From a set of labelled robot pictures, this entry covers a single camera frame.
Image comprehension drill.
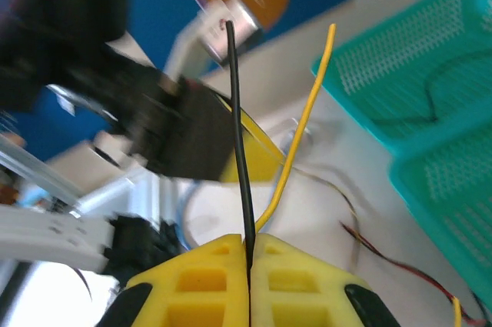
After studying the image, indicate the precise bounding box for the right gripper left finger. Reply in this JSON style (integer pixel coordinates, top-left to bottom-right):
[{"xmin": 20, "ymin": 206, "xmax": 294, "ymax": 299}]
[{"xmin": 95, "ymin": 232, "xmax": 251, "ymax": 327}]

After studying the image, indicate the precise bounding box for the clear plastic piece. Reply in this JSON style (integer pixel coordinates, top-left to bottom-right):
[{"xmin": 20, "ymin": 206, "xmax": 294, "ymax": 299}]
[{"xmin": 280, "ymin": 118, "xmax": 313, "ymax": 158}]

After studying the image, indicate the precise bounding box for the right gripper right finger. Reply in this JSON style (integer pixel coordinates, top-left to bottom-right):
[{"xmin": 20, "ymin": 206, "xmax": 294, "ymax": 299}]
[{"xmin": 249, "ymin": 232, "xmax": 403, "ymax": 327}]

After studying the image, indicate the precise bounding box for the black cable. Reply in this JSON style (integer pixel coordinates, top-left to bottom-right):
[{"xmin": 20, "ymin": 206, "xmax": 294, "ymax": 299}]
[
  {"xmin": 380, "ymin": 49, "xmax": 492, "ymax": 125},
  {"xmin": 225, "ymin": 21, "xmax": 258, "ymax": 271}
]

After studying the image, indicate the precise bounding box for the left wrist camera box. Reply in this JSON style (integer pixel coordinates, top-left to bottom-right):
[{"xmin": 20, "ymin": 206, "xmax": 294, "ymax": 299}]
[{"xmin": 168, "ymin": 0, "xmax": 266, "ymax": 74}]

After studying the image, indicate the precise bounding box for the red cable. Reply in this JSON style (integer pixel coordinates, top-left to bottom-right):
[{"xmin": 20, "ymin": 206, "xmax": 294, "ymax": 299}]
[{"xmin": 340, "ymin": 221, "xmax": 486, "ymax": 325}]

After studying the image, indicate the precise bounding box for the yellow cable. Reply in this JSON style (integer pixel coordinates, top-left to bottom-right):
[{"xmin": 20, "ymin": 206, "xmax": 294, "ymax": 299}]
[{"xmin": 255, "ymin": 22, "xmax": 463, "ymax": 327}]

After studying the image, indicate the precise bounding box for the teal plastic basket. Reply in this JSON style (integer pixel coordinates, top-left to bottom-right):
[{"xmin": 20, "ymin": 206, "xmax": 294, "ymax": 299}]
[
  {"xmin": 311, "ymin": 0, "xmax": 492, "ymax": 158},
  {"xmin": 390, "ymin": 126, "xmax": 492, "ymax": 309}
]

